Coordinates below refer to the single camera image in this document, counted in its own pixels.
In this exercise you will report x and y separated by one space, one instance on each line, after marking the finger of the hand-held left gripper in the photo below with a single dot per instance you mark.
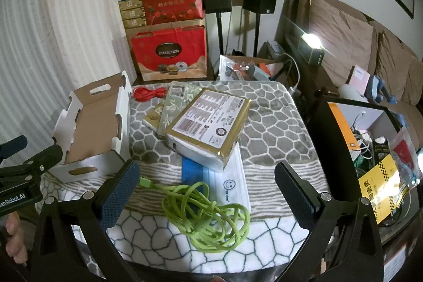
46 158
15 145

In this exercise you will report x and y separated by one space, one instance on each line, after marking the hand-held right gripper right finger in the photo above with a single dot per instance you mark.
294 192

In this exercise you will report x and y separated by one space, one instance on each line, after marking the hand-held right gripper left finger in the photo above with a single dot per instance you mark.
119 192

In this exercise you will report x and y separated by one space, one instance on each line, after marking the white cardboard box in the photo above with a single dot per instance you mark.
92 116

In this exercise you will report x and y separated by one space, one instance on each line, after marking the white blue face mask pack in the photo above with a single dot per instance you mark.
231 183

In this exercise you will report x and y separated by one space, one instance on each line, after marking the silver bamboo phone case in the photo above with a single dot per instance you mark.
172 110

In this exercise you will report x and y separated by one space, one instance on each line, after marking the gold box with label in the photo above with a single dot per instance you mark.
205 123

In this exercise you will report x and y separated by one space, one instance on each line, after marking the person's left hand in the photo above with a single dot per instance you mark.
16 235

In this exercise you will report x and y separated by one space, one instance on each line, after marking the open black storage box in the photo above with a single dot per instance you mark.
322 143

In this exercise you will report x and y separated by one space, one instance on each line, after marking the grey white patterned blanket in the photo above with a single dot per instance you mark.
281 123

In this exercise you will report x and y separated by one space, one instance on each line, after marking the orange box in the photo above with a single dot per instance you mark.
345 126

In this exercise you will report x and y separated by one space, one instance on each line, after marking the yellow black packet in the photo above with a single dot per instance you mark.
380 189

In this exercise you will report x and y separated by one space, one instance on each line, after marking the white curtain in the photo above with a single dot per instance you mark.
49 37

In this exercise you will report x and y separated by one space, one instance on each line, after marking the red packet in clear bag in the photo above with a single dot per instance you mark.
404 153

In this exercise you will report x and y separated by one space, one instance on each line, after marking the small pink box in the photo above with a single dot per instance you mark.
358 78

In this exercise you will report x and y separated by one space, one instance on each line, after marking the cardboard box of odds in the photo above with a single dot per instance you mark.
244 69

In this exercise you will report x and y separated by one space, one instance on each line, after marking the blue toy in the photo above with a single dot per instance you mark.
378 88

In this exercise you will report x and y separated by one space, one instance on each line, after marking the black device with light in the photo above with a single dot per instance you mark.
314 52

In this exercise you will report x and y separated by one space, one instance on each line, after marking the red gift bag oval logo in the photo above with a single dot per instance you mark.
148 47

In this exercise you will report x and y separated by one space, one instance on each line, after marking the brown sofa cushion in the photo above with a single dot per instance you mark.
393 64
343 31

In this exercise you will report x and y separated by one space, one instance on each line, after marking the black speaker stand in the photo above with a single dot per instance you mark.
219 44
257 34

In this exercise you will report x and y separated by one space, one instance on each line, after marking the red floral gift bag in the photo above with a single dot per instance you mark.
172 4

